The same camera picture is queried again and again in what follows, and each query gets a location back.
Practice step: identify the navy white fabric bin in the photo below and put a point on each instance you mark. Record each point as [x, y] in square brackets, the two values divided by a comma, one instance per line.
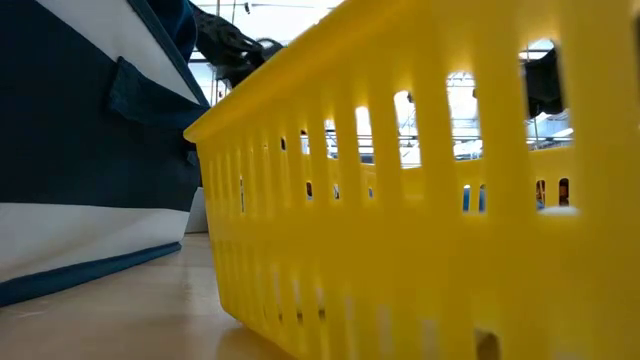
[75, 165]

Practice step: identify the yellow slotted plastic basket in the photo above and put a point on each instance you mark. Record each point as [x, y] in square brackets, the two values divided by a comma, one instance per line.
[400, 250]

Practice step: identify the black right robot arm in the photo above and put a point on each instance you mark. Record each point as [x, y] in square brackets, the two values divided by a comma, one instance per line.
[542, 85]

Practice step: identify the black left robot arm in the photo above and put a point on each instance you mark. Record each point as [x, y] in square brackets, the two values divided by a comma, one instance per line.
[220, 40]

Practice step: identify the white plastic bin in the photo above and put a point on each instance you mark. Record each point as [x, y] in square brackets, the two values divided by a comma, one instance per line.
[198, 212]

